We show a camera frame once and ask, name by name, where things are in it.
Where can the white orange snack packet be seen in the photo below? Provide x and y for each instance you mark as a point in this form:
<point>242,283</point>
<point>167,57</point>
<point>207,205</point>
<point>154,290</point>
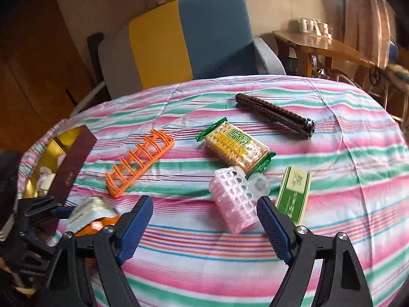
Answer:
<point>89,209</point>

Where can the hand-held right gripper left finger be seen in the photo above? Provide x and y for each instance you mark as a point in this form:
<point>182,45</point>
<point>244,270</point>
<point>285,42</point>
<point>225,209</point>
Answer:
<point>134,233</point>

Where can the green yellow biscuit packet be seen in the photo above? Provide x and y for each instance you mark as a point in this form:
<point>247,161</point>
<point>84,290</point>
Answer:
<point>233,145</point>

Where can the fluffy duster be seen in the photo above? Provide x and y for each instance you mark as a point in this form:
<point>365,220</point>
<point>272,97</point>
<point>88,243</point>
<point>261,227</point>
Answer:
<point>397,72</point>

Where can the pink hair roller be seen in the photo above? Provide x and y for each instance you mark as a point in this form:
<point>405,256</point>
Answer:
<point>230,198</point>

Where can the gold metal tin container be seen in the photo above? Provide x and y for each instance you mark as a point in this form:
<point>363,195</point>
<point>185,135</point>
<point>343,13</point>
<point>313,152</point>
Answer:
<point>60,144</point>

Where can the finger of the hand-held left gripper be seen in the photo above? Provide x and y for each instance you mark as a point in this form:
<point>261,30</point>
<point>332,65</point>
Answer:
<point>41,208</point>
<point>35,241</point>

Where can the wooden side table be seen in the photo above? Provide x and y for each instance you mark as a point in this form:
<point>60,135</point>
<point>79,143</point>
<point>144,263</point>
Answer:
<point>335,49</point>

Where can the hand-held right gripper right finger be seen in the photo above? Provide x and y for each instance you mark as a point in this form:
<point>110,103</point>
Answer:
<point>274,230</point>

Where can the pink patterned curtain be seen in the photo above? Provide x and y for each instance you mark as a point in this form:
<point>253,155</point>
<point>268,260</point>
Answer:
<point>367,16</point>

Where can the white small packet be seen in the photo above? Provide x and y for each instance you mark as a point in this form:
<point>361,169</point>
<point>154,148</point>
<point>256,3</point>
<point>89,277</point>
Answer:
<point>48,176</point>

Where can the wooden cabinet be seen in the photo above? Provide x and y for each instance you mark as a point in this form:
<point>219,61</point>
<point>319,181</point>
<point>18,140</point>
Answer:
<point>38,70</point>

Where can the dark red flat box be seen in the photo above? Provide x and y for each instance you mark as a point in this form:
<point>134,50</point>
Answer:
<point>72,166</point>

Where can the grey yellow blue armchair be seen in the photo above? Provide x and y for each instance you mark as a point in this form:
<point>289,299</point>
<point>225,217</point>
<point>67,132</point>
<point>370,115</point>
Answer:
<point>211,32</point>

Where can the pink green striped tablecloth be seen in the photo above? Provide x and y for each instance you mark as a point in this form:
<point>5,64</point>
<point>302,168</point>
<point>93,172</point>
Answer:
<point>335,153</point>

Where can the clear plastic cap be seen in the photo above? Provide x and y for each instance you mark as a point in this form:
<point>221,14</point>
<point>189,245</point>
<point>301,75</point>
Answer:
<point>260,184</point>

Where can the green white packet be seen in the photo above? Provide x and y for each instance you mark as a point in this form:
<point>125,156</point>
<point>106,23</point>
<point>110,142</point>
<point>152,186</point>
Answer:
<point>294,195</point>

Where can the orange plastic rack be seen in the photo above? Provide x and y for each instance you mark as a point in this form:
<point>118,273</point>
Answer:
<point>116,189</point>

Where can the brown toothed plastic bar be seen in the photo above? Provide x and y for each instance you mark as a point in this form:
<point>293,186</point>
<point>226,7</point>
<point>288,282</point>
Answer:
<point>274,112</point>

